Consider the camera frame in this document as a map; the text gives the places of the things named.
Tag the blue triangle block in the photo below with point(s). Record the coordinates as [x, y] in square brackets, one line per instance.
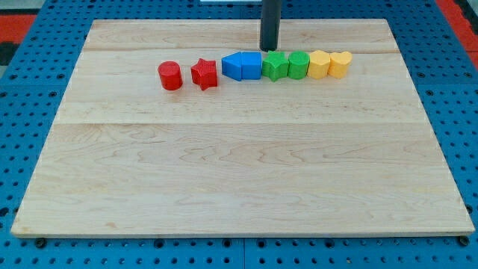
[232, 67]

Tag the blue cube block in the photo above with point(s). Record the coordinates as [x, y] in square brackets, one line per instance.
[251, 65]

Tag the green cylinder block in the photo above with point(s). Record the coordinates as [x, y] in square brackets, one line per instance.
[298, 65]

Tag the light wooden board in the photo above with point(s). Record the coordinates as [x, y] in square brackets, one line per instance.
[352, 157]

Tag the yellow hexagon block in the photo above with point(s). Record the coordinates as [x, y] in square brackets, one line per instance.
[319, 62]

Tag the red star block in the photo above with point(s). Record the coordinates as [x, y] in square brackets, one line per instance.
[204, 73]

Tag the yellow heart block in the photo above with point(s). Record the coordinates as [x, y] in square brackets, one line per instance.
[339, 64]

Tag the red cylinder block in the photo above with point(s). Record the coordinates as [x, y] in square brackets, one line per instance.
[170, 75]

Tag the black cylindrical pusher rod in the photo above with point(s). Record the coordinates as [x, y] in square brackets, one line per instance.
[270, 22]

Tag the green star block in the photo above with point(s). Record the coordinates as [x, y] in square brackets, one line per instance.
[275, 66]

